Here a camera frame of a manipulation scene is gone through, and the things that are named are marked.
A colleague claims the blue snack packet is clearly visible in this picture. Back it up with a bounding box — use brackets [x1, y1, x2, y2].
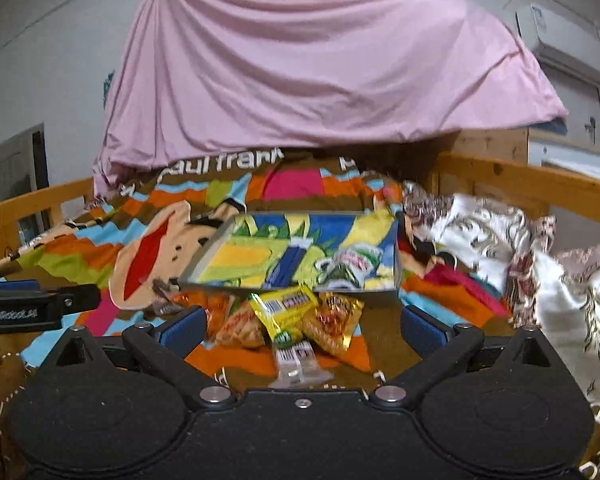
[267, 242, 306, 288]

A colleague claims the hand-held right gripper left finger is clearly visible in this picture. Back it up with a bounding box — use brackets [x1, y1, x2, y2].
[40, 305, 233, 408]

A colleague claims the dark dried fruit packet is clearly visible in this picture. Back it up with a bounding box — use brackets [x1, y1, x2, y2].
[152, 280, 181, 316]

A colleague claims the white cabinet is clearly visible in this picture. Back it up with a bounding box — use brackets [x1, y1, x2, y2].
[527, 130, 600, 171]

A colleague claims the gold orange snack packet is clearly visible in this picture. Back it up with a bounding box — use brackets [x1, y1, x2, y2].
[302, 292, 366, 358]

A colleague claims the green and white snack packet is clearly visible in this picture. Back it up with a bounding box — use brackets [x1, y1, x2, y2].
[317, 245, 383, 291]

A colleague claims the wooden bed frame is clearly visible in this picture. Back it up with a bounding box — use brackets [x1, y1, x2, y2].
[0, 127, 600, 268]

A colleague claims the yellow snack packet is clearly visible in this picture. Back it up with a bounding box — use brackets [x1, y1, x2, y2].
[248, 284, 321, 356]

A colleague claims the orange red snack packet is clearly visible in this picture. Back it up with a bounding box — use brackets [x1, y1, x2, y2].
[172, 291, 231, 341]

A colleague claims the grey framed window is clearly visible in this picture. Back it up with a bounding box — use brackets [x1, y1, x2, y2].
[0, 122, 51, 256]

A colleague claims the clear packet with white label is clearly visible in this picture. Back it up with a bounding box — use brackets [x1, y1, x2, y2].
[269, 340, 333, 390]

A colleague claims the white door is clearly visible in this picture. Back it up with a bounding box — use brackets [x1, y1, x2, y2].
[540, 60, 600, 146]

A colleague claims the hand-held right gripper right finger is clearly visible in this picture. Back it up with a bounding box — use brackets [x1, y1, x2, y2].
[367, 305, 556, 405]

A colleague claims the pink pillow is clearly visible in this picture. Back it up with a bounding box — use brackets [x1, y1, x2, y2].
[92, 0, 570, 196]

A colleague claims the white air conditioner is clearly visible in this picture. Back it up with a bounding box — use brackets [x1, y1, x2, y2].
[515, 4, 600, 78]

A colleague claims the grey tray with colourful print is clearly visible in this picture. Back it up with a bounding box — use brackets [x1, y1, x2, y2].
[179, 210, 401, 306]

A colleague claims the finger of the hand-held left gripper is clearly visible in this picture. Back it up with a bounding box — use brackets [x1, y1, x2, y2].
[62, 284, 102, 317]

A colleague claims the colourful printed blanket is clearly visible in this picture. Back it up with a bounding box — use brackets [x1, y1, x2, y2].
[0, 147, 600, 480]

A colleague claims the white floral quilt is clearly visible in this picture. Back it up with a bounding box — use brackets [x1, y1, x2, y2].
[400, 180, 600, 406]

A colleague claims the beige snack packet red print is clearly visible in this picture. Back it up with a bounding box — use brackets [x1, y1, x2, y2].
[215, 300, 266, 350]

